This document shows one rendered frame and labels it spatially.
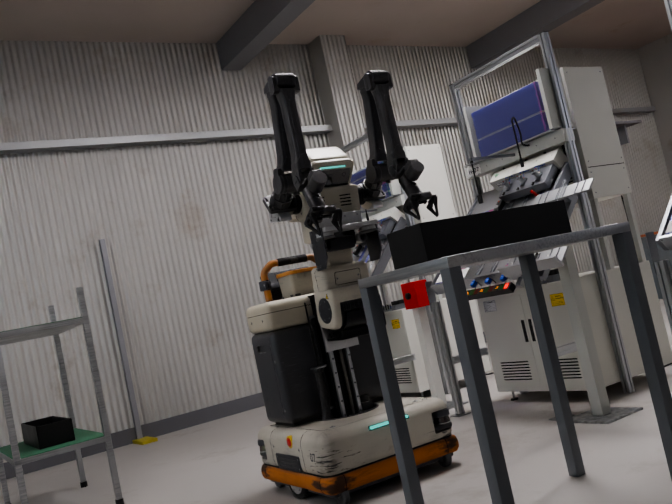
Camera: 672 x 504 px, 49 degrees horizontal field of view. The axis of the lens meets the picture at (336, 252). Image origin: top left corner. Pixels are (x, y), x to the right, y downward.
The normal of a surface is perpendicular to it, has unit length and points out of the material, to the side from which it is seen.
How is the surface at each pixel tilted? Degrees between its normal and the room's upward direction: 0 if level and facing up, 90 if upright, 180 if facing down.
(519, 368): 90
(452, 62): 90
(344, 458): 90
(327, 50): 90
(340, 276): 98
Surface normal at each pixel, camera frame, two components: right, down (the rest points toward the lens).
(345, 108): 0.51, -0.17
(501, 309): -0.84, 0.14
